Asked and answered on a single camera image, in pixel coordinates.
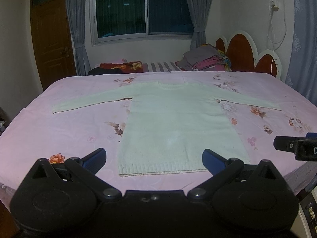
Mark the pale green knit sweater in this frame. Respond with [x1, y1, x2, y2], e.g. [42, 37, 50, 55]
[53, 82, 279, 177]

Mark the stack of folded clothes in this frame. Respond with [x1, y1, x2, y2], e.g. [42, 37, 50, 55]
[176, 44, 232, 71]

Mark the white appliance with buttons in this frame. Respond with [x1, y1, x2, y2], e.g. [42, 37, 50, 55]
[291, 187, 317, 238]

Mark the pink floral bed sheet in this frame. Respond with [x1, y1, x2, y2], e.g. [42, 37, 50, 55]
[1, 71, 316, 204]

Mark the black garment on bed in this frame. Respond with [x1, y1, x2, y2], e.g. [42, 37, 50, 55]
[87, 67, 123, 76]

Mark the red white scalloped headboard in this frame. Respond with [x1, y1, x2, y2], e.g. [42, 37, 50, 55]
[215, 31, 282, 79]

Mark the red floral blanket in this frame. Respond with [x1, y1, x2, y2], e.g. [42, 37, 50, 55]
[99, 61, 143, 74]

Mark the striped grey white pillow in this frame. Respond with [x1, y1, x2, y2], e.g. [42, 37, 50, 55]
[142, 62, 181, 73]

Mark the right grey curtain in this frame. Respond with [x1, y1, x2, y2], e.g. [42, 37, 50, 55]
[187, 0, 213, 49]

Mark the grey curtain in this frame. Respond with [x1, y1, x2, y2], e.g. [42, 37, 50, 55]
[187, 0, 213, 49]
[66, 0, 90, 76]

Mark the left grey curtain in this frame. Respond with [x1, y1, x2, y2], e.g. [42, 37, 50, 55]
[66, 0, 90, 76]

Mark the white charging cable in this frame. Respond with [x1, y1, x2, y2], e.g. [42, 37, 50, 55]
[266, 4, 287, 78]

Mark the white wall charger plug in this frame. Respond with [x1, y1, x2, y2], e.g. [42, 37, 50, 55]
[269, 0, 279, 12]

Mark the window with white frame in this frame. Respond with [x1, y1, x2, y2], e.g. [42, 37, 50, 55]
[89, 0, 193, 45]

